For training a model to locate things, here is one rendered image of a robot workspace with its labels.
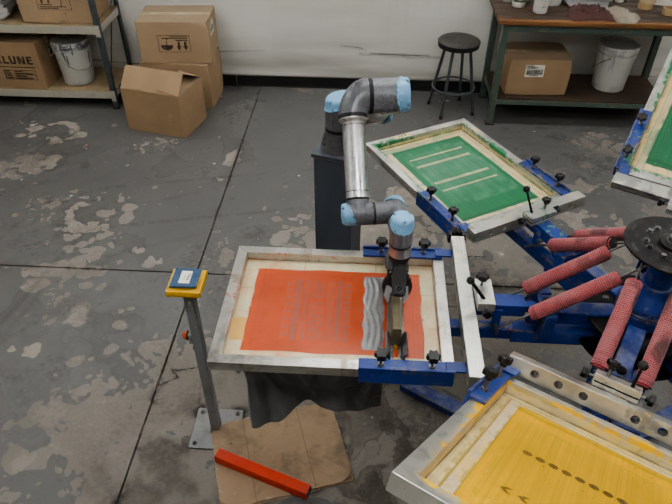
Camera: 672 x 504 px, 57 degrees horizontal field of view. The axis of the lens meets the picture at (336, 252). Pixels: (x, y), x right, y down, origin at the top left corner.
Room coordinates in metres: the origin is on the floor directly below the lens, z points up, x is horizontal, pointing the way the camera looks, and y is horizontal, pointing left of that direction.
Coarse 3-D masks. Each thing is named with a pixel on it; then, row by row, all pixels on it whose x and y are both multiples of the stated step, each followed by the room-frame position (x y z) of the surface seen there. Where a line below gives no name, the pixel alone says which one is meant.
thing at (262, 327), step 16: (256, 320) 1.50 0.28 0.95; (272, 320) 1.50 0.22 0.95; (352, 320) 1.50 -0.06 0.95; (384, 320) 1.51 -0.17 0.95; (416, 320) 1.51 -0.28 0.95; (256, 336) 1.43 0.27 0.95; (272, 336) 1.43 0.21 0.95; (352, 336) 1.43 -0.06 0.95; (384, 336) 1.43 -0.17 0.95; (416, 336) 1.43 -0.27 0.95; (304, 352) 1.36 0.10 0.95; (320, 352) 1.36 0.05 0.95; (336, 352) 1.36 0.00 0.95; (352, 352) 1.36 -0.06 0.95; (368, 352) 1.36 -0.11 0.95; (416, 352) 1.36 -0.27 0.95
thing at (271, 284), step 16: (272, 272) 1.75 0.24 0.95; (288, 272) 1.75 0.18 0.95; (304, 272) 1.75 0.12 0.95; (320, 272) 1.75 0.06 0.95; (336, 272) 1.75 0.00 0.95; (352, 272) 1.76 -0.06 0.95; (256, 288) 1.66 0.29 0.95; (272, 288) 1.67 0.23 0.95; (352, 288) 1.67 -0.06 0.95; (416, 288) 1.67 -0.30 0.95; (256, 304) 1.58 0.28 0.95; (272, 304) 1.58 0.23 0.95; (352, 304) 1.58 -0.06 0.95; (384, 304) 1.58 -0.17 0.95; (416, 304) 1.58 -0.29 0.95
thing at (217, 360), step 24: (240, 264) 1.76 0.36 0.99; (384, 264) 1.80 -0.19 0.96; (408, 264) 1.80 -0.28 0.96; (432, 264) 1.79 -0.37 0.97; (216, 336) 1.40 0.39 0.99; (216, 360) 1.29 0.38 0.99; (240, 360) 1.29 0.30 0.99; (264, 360) 1.29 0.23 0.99; (288, 360) 1.29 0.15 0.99; (312, 360) 1.30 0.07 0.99; (336, 360) 1.30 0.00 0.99
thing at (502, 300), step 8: (496, 296) 1.54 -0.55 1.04; (504, 296) 1.54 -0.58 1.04; (512, 296) 1.54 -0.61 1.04; (520, 296) 1.54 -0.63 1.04; (496, 304) 1.50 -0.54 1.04; (504, 304) 1.50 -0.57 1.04; (512, 304) 1.50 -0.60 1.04; (520, 304) 1.50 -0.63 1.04; (480, 312) 1.50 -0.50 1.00; (504, 312) 1.49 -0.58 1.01; (512, 312) 1.49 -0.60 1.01; (520, 312) 1.49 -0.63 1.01
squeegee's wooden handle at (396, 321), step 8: (392, 296) 1.52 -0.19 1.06; (392, 304) 1.48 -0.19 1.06; (400, 304) 1.48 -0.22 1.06; (392, 312) 1.45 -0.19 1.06; (400, 312) 1.44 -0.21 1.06; (392, 320) 1.41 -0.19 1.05; (400, 320) 1.41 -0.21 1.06; (392, 328) 1.38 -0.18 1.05; (400, 328) 1.37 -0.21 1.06; (392, 336) 1.37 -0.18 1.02; (400, 336) 1.37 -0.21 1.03
